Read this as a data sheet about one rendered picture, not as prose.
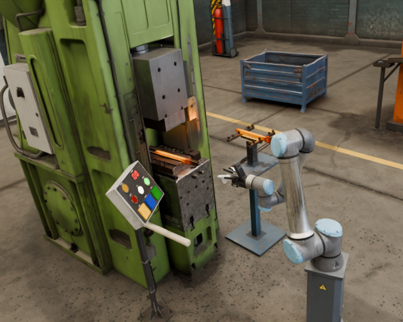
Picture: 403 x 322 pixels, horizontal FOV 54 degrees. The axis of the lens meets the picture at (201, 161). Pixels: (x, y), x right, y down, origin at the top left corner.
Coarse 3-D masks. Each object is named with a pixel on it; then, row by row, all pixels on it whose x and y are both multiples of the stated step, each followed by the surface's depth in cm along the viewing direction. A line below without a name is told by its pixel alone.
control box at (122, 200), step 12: (132, 168) 242; (120, 180) 230; (132, 180) 237; (144, 180) 245; (108, 192) 223; (120, 192) 223; (132, 192) 232; (144, 192) 240; (120, 204) 225; (132, 204) 227; (156, 204) 245; (132, 216) 227
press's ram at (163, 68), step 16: (160, 48) 270; (144, 64) 246; (160, 64) 250; (176, 64) 261; (144, 80) 252; (160, 80) 253; (176, 80) 264; (144, 96) 259; (160, 96) 256; (176, 96) 268; (144, 112) 266; (160, 112) 259
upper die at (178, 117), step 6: (174, 114) 270; (180, 114) 275; (144, 120) 278; (150, 120) 273; (162, 120) 265; (168, 120) 267; (174, 120) 271; (180, 120) 276; (150, 126) 276; (156, 126) 272; (162, 126) 268; (168, 126) 268; (174, 126) 273
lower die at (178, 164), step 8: (152, 152) 304; (168, 152) 303; (176, 152) 302; (152, 160) 296; (160, 160) 293; (168, 160) 291; (176, 160) 290; (160, 168) 290; (168, 168) 283; (176, 168) 284; (184, 168) 291
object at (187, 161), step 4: (156, 152) 303; (160, 152) 301; (164, 152) 300; (168, 156) 295; (172, 156) 293; (176, 156) 292; (184, 160) 286; (188, 160) 283; (192, 160) 282; (192, 164) 282; (196, 164) 280
